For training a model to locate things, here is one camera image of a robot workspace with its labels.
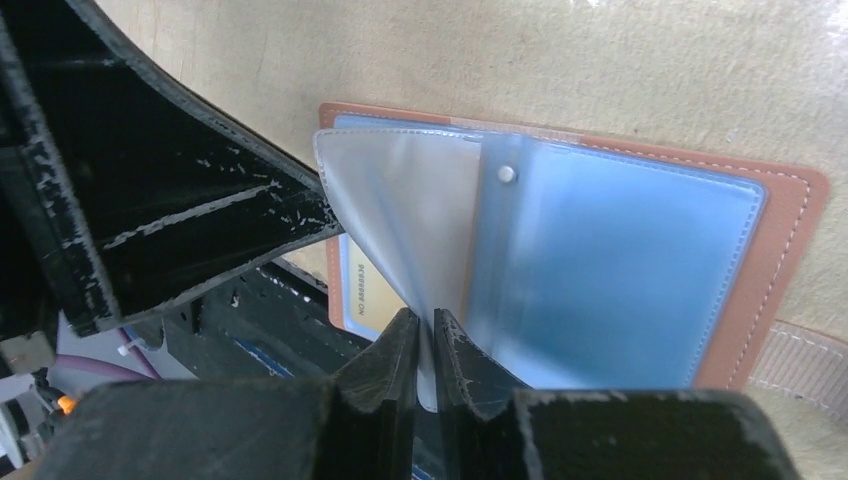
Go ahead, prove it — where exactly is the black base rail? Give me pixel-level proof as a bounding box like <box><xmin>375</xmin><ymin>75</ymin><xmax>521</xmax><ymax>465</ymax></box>
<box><xmin>127</xmin><ymin>261</ymin><xmax>370</xmax><ymax>379</ymax></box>

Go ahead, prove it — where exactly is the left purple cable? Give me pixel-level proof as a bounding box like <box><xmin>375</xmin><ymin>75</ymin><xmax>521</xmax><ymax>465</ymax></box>
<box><xmin>56</xmin><ymin>344</ymin><xmax>160</xmax><ymax>382</ymax></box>

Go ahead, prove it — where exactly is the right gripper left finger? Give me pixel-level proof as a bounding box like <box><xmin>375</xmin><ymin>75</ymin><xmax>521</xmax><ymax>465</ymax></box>
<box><xmin>35</xmin><ymin>309</ymin><xmax>419</xmax><ymax>479</ymax></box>

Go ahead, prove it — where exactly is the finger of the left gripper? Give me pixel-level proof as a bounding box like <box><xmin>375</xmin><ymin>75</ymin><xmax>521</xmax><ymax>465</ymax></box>
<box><xmin>1</xmin><ymin>1</ymin><xmax>341</xmax><ymax>336</ymax></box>

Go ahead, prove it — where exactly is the pink leather card holder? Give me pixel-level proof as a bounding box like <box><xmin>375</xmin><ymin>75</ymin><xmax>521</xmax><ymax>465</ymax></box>
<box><xmin>314</xmin><ymin>102</ymin><xmax>847</xmax><ymax>422</ymax></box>

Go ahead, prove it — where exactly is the gold card in sleeve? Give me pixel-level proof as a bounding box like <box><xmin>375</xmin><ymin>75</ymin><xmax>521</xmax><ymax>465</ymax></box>
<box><xmin>339</xmin><ymin>234</ymin><xmax>405</xmax><ymax>340</ymax></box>

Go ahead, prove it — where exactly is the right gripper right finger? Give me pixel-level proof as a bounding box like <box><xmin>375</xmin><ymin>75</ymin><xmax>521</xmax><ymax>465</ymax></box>
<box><xmin>433</xmin><ymin>309</ymin><xmax>799</xmax><ymax>479</ymax></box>

